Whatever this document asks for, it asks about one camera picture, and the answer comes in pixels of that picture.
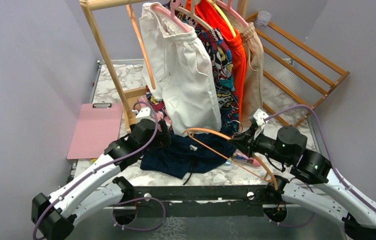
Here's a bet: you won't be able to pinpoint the orange wooden hanger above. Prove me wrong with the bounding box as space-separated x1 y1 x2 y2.
181 120 278 191

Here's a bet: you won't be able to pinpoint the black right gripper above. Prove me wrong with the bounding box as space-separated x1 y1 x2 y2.
228 124 291 165

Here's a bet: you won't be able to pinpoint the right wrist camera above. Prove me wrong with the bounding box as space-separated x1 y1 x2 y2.
249 108 269 139

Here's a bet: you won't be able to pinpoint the wooden slatted shelf rack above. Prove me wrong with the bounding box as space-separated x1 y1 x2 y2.
255 22 349 114

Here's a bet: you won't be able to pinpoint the pink hanger right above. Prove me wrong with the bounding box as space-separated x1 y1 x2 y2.
214 0 249 27

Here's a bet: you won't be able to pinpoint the pink navy patterned shorts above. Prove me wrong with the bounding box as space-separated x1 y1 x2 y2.
138 94 171 128

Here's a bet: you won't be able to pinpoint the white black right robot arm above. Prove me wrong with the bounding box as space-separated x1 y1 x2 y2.
228 126 376 240

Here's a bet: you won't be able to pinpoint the clear paperclip jar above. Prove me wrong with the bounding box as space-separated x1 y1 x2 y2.
255 10 272 28

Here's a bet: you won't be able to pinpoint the navy blue shorts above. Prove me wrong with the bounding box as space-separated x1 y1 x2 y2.
140 133 236 179

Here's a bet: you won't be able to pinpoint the pink clipboard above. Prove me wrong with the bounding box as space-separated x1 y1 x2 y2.
67 102 123 160

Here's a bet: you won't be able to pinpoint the beige wooden hanger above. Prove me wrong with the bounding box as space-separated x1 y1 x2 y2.
175 3 213 31

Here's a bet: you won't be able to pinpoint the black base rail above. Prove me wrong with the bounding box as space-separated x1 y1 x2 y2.
101 183 298 220

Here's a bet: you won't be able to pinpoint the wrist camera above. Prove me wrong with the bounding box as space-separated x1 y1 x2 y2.
249 108 269 139
132 107 154 123

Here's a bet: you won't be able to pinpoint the comic print shorts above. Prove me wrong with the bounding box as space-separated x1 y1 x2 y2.
139 1 239 135

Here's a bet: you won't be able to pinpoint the pink hanger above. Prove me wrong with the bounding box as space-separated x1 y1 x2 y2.
214 0 249 27
151 0 191 33

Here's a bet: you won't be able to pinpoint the pink cylindrical bottle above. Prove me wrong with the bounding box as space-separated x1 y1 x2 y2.
217 155 261 171

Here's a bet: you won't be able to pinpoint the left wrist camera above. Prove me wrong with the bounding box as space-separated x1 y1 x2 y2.
132 107 154 123

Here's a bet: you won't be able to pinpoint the orange red shorts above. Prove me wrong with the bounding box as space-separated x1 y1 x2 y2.
186 0 244 129

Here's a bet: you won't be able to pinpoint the beige shorts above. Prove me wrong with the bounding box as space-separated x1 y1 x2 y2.
232 22 264 128

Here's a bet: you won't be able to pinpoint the wooden clothes rack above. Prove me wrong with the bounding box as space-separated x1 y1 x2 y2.
79 0 250 133

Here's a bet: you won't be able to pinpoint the orange twisted hanger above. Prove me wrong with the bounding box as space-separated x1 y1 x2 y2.
126 4 156 90

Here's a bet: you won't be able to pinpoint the pink hanger left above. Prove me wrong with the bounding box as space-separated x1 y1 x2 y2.
151 0 191 33

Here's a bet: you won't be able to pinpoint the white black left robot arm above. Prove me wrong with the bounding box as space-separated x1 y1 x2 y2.
31 119 170 240

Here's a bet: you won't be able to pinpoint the white shorts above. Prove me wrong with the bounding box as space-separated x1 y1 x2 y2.
139 2 222 135

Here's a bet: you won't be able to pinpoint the yellow hanger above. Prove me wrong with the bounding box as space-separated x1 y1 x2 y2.
207 0 236 37

